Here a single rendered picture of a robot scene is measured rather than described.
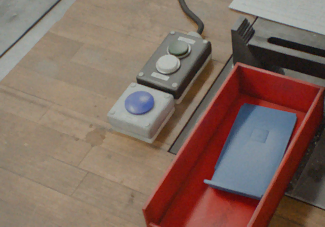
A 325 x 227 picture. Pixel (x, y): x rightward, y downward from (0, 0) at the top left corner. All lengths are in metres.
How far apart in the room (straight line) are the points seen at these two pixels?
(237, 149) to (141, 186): 0.13
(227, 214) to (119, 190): 0.14
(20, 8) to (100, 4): 1.57
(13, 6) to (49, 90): 1.71
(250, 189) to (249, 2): 0.35
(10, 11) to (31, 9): 0.08
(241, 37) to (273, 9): 0.17
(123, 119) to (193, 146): 0.11
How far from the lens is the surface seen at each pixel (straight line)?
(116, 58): 1.00
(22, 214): 0.86
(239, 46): 0.90
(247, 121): 0.87
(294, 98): 0.87
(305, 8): 1.04
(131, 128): 0.87
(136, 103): 0.88
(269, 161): 0.83
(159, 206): 0.78
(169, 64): 0.92
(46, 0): 2.66
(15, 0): 2.70
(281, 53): 0.87
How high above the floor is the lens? 1.58
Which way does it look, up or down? 47 degrees down
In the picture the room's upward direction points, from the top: 11 degrees counter-clockwise
